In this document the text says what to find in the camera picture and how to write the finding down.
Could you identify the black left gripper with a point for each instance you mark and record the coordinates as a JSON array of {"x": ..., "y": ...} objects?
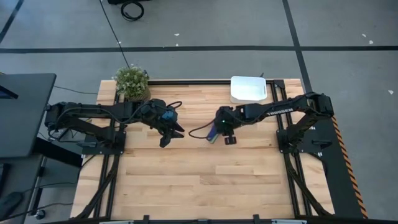
[{"x": 154, "y": 112}]

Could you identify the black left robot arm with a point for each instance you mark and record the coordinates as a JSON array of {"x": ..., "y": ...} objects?
[{"x": 93, "y": 109}]

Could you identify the black caster wheel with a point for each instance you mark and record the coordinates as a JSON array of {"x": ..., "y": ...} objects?
[{"x": 40, "y": 214}]

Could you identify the dark indigo measuring cup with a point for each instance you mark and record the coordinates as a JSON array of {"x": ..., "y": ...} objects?
[{"x": 212, "y": 133}]

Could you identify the black table clamp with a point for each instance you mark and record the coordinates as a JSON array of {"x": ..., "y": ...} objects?
[
  {"x": 146, "y": 218},
  {"x": 256, "y": 218}
]

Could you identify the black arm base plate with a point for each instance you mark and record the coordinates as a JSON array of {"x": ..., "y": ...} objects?
[
  {"x": 321, "y": 144},
  {"x": 93, "y": 148}
]

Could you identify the black desk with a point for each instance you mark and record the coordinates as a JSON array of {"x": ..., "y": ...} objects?
[{"x": 25, "y": 118}]

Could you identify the black aluminium table frame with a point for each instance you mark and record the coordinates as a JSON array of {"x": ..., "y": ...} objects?
[{"x": 186, "y": 82}]

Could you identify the black computer mouse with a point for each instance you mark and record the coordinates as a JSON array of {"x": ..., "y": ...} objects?
[{"x": 9, "y": 203}]

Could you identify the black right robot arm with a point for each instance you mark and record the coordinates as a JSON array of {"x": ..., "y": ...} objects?
[{"x": 280, "y": 110}]

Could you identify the white plastic basket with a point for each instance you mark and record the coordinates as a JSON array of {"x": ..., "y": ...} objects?
[{"x": 247, "y": 90}]

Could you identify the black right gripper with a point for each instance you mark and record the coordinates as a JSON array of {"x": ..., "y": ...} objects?
[{"x": 228, "y": 118}]

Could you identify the black platform with hazard stripe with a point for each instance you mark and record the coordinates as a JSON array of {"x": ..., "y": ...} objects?
[{"x": 339, "y": 180}]

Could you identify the green plant in ribbed pot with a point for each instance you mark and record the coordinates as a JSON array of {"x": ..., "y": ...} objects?
[{"x": 132, "y": 82}]

